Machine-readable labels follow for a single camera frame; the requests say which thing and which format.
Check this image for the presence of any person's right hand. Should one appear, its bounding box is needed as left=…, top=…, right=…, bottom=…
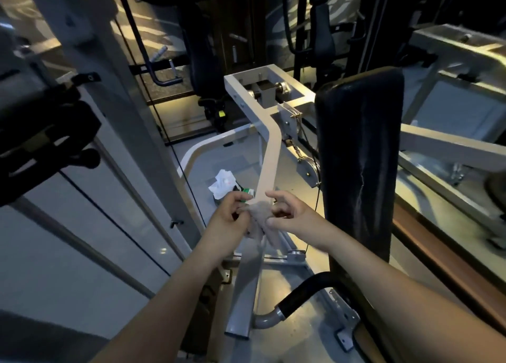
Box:
left=264, top=190, right=332, bottom=252

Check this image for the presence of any person's left hand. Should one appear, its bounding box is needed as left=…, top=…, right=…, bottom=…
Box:
left=206, top=191, right=254, bottom=250

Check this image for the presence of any grey cleaning cloth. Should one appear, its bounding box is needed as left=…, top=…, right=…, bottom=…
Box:
left=238, top=201, right=282, bottom=249

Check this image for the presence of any person's left forearm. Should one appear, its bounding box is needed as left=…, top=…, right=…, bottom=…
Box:
left=89, top=232, right=238, bottom=363

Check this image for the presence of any person's right forearm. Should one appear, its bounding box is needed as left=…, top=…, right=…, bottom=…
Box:
left=322, top=221, right=506, bottom=363

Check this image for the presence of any white wet wipes pack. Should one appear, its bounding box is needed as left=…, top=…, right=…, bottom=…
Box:
left=208, top=169, right=255, bottom=207

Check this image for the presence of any black padded backrest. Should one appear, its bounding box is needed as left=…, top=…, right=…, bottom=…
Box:
left=315, top=66, right=405, bottom=274

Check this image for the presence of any brown wooden ledge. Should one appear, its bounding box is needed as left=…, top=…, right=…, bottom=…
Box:
left=391, top=201, right=506, bottom=333

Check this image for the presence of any black padded seat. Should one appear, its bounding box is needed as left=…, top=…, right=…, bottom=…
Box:
left=308, top=0, right=337, bottom=67

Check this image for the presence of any white gym machine frame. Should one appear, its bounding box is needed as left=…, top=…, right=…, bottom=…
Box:
left=177, top=64, right=358, bottom=352

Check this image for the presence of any silver cable pulley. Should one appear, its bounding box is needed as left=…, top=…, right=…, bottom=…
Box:
left=296, top=156, right=322, bottom=188

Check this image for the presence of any black foam grip handle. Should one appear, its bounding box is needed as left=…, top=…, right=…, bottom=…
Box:
left=278, top=272, right=341, bottom=321

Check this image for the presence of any black steel cable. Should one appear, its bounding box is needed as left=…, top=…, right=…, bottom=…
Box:
left=115, top=17, right=207, bottom=229

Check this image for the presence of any black curved handle bar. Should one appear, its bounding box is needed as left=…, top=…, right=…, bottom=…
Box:
left=115, top=0, right=183, bottom=87

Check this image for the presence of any grey metal machine frame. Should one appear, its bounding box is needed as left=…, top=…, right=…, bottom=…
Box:
left=395, top=23, right=506, bottom=250

